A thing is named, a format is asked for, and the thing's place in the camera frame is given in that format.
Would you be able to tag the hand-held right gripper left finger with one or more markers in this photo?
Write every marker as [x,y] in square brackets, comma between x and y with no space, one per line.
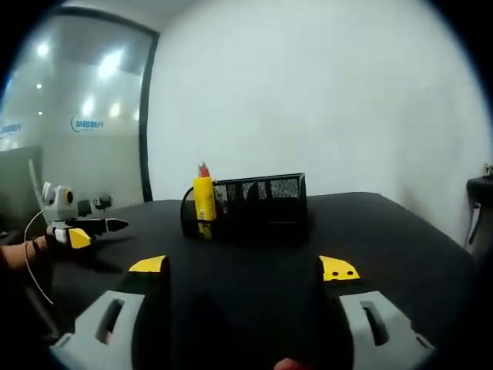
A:
[92,331]

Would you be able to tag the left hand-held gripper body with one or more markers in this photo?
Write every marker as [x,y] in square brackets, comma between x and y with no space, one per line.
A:
[59,202]

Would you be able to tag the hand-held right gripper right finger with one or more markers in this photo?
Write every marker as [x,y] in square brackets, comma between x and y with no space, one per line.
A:
[389,331]

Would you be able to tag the yellow glue stick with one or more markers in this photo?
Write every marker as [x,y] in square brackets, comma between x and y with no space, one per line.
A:
[203,204]

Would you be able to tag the red and black pen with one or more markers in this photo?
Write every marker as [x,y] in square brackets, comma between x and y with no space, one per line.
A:
[207,170]
[200,171]

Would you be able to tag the black mesh holder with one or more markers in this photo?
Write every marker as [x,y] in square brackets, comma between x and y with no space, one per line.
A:
[262,216]

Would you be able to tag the person's right hand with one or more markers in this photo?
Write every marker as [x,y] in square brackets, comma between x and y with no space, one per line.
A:
[291,364]

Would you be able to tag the black office chair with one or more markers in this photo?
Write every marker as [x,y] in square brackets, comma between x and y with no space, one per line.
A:
[104,203]
[84,208]

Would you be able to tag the dark screen panel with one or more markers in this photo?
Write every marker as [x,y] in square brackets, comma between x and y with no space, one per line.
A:
[17,185]

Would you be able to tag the black desk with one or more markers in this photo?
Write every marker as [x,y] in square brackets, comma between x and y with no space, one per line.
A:
[481,208]

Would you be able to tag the black partition frame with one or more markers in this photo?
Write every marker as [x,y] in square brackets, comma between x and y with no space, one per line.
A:
[148,115]

